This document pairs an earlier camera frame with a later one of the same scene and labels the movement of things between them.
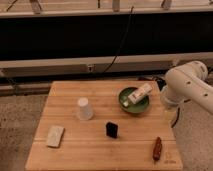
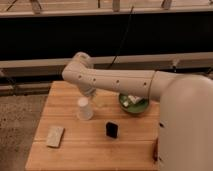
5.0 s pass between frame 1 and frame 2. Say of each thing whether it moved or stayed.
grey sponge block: stayed
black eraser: stayed
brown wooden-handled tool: stayed
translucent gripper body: moved
